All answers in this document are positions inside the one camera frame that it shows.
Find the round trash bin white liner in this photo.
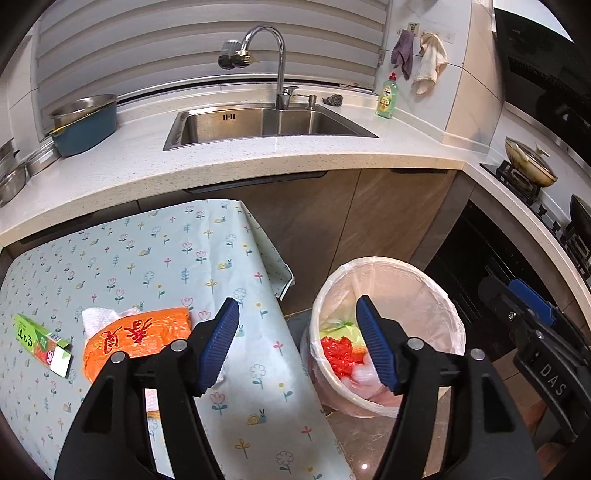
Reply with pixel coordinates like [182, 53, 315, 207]
[300, 257, 466, 418]

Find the grey window blind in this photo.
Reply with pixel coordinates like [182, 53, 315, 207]
[34, 0, 393, 104]

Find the purple hanging rag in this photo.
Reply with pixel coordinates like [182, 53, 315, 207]
[390, 29, 416, 80]

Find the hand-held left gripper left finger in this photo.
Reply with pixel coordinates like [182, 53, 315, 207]
[54, 298, 241, 480]

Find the black gas stove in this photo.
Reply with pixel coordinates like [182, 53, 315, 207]
[480, 159, 591, 278]

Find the stainless steel sink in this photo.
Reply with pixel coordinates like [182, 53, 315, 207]
[163, 107, 379, 152]

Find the orange bag with red print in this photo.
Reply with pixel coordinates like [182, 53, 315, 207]
[83, 306, 192, 384]

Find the wok with glass lid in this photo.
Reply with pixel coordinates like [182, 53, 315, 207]
[504, 136, 559, 188]

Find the blue plastic basin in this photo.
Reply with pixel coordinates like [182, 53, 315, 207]
[50, 99, 118, 157]

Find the shallow steel dish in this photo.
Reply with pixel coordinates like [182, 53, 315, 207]
[23, 138, 61, 176]

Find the cream hanging rag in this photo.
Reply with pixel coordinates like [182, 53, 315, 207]
[412, 32, 448, 95]

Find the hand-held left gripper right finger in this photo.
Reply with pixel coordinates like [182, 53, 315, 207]
[355, 295, 542, 480]

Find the chrome gooseneck faucet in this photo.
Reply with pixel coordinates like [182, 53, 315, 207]
[218, 25, 300, 110]

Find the clear plastic bag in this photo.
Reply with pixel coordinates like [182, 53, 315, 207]
[346, 355, 384, 386]

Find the floral light blue tablecloth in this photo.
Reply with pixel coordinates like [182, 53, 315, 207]
[0, 198, 352, 480]

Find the green dish soap bottle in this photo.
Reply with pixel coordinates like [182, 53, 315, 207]
[375, 72, 399, 118]

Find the steel pot with lid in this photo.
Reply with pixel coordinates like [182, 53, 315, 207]
[0, 138, 19, 171]

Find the green snack bag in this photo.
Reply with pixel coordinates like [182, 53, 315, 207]
[323, 320, 365, 342]

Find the wooden base cabinet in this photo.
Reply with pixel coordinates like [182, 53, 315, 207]
[185, 168, 474, 315]

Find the black built-in oven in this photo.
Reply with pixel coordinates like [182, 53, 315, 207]
[422, 198, 568, 361]

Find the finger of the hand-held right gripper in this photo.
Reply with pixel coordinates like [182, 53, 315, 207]
[478, 276, 537, 352]
[507, 278, 591, 352]

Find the green cardboard box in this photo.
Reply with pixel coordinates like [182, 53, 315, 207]
[13, 314, 74, 378]

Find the steel basin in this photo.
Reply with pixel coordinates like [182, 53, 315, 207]
[48, 93, 117, 130]

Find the black frying pan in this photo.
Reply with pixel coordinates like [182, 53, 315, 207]
[568, 194, 591, 241]

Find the red plastic bag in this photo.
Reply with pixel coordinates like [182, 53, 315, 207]
[321, 336, 370, 380]

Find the steel bowl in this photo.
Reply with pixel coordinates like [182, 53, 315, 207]
[0, 161, 31, 206]

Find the black range hood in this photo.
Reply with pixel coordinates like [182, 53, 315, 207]
[493, 7, 591, 127]

